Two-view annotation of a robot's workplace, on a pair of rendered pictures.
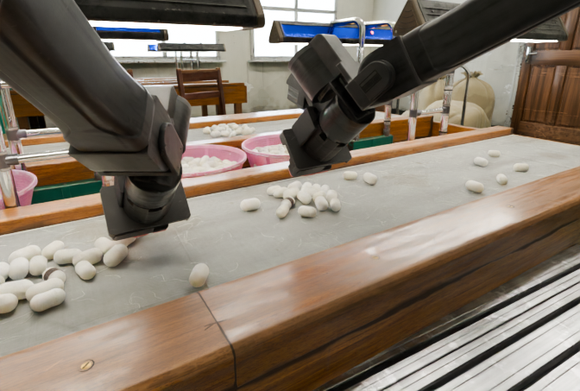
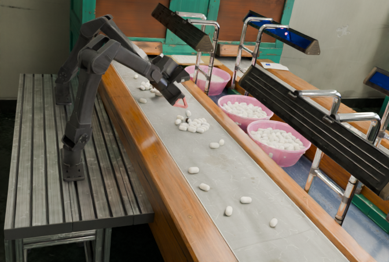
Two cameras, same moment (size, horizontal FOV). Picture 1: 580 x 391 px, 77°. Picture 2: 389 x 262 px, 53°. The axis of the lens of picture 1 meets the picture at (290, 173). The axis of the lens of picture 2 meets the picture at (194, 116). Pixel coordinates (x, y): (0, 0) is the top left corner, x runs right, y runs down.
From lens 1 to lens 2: 1.74 m
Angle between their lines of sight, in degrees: 87
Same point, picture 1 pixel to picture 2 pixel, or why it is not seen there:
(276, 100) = not seen: outside the picture
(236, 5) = (194, 41)
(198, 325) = (119, 95)
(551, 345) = (102, 161)
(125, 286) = (145, 95)
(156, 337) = (118, 92)
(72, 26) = (115, 36)
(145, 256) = (160, 98)
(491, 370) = (102, 147)
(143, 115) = not seen: hidden behind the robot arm
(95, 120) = not seen: hidden behind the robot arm
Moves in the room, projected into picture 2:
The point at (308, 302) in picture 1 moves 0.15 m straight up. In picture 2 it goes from (118, 104) to (121, 72)
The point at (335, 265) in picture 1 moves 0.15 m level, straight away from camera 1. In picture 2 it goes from (132, 111) to (165, 120)
